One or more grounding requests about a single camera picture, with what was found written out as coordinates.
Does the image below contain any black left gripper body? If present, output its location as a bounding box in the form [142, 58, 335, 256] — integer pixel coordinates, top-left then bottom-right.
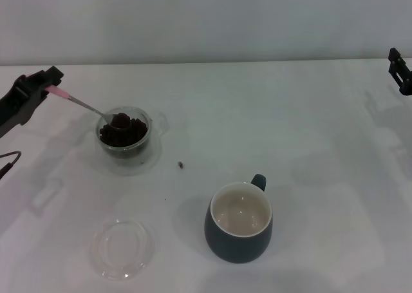
[0, 75, 30, 138]

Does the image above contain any pink handled metal spoon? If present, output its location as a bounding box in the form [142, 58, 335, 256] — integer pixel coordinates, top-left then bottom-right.
[44, 86, 133, 131]

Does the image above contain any dark coffee beans pile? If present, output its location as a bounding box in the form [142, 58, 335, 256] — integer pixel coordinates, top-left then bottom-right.
[99, 112, 149, 147]

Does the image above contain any dark teal ceramic mug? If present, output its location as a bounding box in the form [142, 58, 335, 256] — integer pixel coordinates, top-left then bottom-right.
[203, 173, 274, 264]

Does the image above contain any clear glass saucer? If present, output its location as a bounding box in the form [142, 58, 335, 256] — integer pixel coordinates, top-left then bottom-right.
[91, 218, 156, 272]
[99, 125, 164, 177]

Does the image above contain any thin dark cable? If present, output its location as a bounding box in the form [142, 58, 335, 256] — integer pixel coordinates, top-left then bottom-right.
[0, 151, 22, 180]

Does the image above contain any clear glass cup with handle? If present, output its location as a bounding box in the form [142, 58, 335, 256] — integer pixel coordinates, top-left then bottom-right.
[95, 106, 170, 160]

